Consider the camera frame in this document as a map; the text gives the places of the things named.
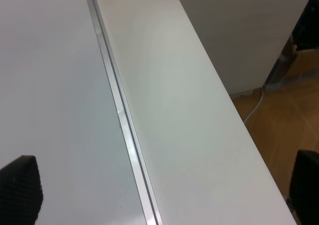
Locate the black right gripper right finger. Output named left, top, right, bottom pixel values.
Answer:
left=286, top=150, right=319, bottom=225

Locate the white floor cable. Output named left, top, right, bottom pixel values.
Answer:
left=243, top=87, right=265, bottom=123

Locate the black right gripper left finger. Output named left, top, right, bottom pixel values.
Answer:
left=0, top=155, right=43, bottom=225

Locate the white aluminium-framed whiteboard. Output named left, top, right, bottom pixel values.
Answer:
left=0, top=0, right=158, bottom=225

